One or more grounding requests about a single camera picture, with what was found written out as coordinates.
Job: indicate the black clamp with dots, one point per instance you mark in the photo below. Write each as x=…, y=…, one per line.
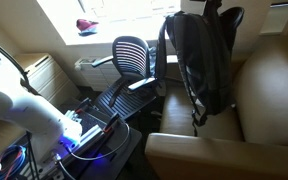
x=112, y=120
x=83, y=105

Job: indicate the wooden drawer cabinet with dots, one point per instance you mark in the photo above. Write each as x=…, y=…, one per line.
x=47, y=77

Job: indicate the dark grey backpack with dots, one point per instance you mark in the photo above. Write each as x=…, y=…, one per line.
x=203, y=45

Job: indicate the white radiator heater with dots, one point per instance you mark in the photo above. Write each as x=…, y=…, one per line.
x=99, y=78

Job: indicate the tan leather couch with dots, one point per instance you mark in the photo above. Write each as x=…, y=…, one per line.
x=248, y=141

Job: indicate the black robot cart table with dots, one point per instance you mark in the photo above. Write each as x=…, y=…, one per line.
x=100, y=154

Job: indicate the black clamp left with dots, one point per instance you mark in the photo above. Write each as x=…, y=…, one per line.
x=83, y=105

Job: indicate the black slatted office chair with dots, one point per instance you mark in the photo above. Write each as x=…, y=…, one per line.
x=136, y=86

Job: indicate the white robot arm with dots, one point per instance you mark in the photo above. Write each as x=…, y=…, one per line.
x=51, y=130

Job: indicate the black clamp right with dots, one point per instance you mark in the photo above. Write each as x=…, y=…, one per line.
x=112, y=120

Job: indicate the red and grey cap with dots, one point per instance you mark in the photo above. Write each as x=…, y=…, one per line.
x=86, y=27

